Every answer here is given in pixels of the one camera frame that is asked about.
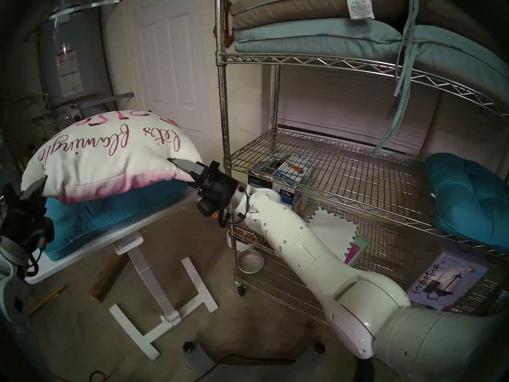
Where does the white cushion care label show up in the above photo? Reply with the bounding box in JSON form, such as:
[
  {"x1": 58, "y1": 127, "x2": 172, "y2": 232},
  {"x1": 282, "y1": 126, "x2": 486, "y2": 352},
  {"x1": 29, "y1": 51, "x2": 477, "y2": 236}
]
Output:
[{"x1": 345, "y1": 0, "x2": 375, "y2": 20}]

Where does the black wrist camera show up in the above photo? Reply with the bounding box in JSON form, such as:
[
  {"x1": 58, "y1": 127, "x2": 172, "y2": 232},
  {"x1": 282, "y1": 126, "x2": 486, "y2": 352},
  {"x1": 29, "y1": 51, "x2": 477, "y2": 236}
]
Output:
[
  {"x1": 197, "y1": 197, "x2": 224, "y2": 219},
  {"x1": 32, "y1": 216, "x2": 55, "y2": 249}
]

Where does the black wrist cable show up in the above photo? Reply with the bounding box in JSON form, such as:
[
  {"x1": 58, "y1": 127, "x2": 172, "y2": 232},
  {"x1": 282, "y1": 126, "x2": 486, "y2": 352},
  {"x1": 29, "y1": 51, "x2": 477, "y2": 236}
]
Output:
[
  {"x1": 24, "y1": 246, "x2": 42, "y2": 278},
  {"x1": 218, "y1": 186, "x2": 249, "y2": 228}
]

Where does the teal cushion with ties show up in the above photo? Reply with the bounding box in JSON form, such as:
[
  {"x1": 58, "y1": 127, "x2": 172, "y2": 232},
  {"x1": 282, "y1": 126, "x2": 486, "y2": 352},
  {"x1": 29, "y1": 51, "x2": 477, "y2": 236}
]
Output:
[{"x1": 42, "y1": 180, "x2": 189, "y2": 262}]

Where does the grey water heater tank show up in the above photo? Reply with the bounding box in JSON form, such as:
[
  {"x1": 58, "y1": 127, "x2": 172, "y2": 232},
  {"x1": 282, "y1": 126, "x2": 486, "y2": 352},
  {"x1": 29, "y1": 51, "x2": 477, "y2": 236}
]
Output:
[{"x1": 38, "y1": 0, "x2": 116, "y2": 121}]

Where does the wooden stick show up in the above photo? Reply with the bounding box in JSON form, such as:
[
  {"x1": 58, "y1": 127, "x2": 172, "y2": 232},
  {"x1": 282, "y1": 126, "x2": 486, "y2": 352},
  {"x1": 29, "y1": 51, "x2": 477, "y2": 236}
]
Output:
[{"x1": 30, "y1": 285, "x2": 67, "y2": 314}]

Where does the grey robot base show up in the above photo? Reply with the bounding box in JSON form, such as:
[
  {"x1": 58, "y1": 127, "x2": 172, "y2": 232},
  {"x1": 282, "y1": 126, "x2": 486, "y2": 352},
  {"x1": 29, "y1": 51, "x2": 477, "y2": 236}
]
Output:
[{"x1": 183, "y1": 341, "x2": 326, "y2": 382}]

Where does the chrome wire shelf rack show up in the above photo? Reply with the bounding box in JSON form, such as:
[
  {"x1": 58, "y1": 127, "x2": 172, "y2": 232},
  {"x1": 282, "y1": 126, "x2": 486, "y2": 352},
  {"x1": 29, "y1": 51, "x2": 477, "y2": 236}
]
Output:
[{"x1": 214, "y1": 0, "x2": 509, "y2": 326}]

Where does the LED lamp product box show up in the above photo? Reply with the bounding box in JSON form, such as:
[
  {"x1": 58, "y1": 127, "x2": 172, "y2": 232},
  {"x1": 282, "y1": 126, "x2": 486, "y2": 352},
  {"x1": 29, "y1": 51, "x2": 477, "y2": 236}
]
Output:
[{"x1": 406, "y1": 252, "x2": 509, "y2": 316}]

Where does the white pink flamingo pillow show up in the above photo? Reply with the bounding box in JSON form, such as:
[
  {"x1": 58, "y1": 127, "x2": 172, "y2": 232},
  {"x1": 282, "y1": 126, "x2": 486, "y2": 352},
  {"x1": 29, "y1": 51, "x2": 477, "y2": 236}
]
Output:
[{"x1": 21, "y1": 110, "x2": 203, "y2": 205}]

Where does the green coloured paper pad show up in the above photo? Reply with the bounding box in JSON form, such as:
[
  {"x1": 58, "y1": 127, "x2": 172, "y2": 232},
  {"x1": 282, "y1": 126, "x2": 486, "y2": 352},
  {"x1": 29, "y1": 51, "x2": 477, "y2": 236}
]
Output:
[{"x1": 344, "y1": 234, "x2": 370, "y2": 266}]

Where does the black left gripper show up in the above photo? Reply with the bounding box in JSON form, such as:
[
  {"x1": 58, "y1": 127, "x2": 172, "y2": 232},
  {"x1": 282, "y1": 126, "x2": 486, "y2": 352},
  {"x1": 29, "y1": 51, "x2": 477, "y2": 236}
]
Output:
[{"x1": 0, "y1": 176, "x2": 48, "y2": 246}]

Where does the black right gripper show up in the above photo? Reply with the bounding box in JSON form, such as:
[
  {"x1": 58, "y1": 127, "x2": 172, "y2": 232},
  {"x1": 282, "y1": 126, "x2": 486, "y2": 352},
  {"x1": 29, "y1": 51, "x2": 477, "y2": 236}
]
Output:
[{"x1": 167, "y1": 157, "x2": 240, "y2": 207}]

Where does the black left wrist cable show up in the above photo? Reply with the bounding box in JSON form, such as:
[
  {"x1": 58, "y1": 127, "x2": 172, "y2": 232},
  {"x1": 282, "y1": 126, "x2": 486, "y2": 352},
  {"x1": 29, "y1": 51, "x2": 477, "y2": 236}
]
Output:
[{"x1": 24, "y1": 246, "x2": 42, "y2": 278}]

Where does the grey metal heater strap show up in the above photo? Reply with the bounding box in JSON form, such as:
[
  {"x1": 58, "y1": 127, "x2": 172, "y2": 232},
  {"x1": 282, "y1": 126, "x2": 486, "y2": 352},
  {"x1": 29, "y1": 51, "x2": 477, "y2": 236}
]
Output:
[
  {"x1": 30, "y1": 92, "x2": 135, "y2": 123},
  {"x1": 48, "y1": 0, "x2": 124, "y2": 21}
]

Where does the short wooden board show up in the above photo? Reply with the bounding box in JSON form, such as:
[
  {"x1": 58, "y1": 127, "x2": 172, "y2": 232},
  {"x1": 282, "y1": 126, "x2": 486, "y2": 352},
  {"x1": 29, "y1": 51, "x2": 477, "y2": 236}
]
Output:
[{"x1": 89, "y1": 254, "x2": 128, "y2": 303}]

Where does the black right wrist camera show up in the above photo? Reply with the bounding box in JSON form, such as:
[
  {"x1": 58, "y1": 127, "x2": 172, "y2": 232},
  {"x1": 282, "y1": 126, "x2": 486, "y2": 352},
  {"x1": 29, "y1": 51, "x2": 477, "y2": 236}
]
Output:
[{"x1": 197, "y1": 197, "x2": 224, "y2": 219}]

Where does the beige bench cushion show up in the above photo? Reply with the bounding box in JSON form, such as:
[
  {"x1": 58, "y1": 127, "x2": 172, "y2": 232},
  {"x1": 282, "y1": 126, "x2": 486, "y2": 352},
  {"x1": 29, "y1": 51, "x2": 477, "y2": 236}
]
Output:
[{"x1": 230, "y1": 0, "x2": 509, "y2": 47}]

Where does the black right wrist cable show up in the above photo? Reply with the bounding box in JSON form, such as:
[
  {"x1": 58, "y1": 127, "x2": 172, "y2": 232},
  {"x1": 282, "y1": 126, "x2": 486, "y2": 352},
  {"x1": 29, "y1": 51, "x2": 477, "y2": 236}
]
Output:
[{"x1": 218, "y1": 186, "x2": 249, "y2": 228}]

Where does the utility pump cardboard box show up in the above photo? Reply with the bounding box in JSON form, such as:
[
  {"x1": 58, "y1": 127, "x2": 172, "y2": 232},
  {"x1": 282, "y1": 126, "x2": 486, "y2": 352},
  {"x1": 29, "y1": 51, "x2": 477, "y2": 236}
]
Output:
[{"x1": 247, "y1": 154, "x2": 313, "y2": 222}]

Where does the white adjustable side table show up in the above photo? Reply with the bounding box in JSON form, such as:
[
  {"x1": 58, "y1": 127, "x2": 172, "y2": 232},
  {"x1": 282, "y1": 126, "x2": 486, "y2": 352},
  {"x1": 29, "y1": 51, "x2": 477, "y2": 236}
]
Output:
[{"x1": 25, "y1": 194, "x2": 218, "y2": 361}]

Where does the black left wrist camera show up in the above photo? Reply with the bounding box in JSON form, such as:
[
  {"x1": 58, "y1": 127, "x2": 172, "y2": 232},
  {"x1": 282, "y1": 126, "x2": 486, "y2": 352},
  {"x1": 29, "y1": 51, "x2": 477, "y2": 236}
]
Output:
[{"x1": 32, "y1": 216, "x2": 55, "y2": 249}]

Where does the light blue bench cushion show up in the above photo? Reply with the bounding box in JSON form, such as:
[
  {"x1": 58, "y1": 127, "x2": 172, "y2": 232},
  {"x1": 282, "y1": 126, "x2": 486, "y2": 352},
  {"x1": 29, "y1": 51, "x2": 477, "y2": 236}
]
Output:
[{"x1": 234, "y1": 18, "x2": 509, "y2": 153}]

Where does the teal tufted round cushion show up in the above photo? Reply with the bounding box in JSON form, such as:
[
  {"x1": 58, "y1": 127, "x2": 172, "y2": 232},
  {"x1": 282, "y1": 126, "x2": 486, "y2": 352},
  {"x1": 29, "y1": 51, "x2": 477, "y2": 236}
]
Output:
[{"x1": 425, "y1": 152, "x2": 509, "y2": 253}]

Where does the small metal bowl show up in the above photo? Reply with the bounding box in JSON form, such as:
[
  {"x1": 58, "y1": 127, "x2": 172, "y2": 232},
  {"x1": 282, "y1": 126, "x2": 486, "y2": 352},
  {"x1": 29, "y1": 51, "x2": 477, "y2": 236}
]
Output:
[{"x1": 237, "y1": 249, "x2": 264, "y2": 274}]

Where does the white zigzag edged paper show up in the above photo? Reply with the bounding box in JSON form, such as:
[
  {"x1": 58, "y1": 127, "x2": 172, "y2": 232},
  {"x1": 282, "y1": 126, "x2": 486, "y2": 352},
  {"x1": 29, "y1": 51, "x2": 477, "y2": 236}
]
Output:
[{"x1": 306, "y1": 208, "x2": 358, "y2": 266}]

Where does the white panel door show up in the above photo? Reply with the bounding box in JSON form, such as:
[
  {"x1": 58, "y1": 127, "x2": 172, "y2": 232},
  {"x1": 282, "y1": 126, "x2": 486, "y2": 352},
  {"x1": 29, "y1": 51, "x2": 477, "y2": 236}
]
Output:
[{"x1": 129, "y1": 0, "x2": 217, "y2": 155}]

